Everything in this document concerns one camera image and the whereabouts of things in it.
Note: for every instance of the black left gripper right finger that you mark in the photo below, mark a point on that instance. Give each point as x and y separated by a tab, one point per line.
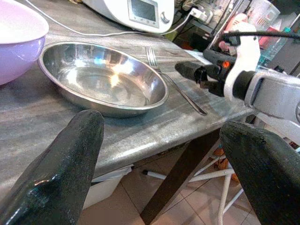
269	171

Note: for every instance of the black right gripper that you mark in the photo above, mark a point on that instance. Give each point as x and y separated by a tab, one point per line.
216	79

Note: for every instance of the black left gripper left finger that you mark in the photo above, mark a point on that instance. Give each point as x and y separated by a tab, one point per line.
58	168

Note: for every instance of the stainless steel fork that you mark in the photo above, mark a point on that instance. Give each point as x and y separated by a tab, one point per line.
173	83

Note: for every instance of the white metal folding rack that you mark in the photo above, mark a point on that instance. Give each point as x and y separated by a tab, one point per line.
222	178

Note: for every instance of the white bin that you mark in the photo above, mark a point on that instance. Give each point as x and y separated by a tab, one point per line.
105	187

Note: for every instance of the white power adapter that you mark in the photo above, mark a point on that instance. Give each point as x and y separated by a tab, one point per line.
201	15

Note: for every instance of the white kitchen appliance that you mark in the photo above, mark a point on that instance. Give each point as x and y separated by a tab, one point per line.
140	14

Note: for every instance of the stainless steel deep plate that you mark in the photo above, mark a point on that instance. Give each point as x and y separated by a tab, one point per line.
103	79

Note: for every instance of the dark wooden table leg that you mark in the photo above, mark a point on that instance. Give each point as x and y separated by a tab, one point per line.
178	178

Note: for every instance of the clear plastic jug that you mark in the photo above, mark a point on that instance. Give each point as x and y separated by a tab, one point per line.
264	14

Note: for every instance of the large lilac plastic bowl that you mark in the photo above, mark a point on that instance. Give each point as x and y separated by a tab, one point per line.
18	42

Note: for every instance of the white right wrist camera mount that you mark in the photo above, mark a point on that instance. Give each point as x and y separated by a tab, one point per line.
243	58

